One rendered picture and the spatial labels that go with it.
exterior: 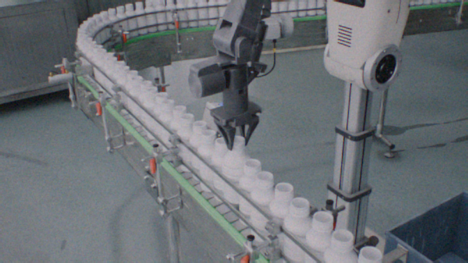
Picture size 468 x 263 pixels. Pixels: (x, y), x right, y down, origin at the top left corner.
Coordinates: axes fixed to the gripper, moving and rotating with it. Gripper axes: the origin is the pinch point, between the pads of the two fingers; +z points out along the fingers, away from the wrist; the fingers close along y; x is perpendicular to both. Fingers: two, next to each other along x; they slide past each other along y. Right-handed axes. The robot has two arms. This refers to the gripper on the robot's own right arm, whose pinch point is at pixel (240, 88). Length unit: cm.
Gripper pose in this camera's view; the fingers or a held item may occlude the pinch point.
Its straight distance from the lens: 141.3
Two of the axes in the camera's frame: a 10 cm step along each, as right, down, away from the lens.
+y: 5.4, 3.8, -7.6
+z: -2.6, 9.3, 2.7
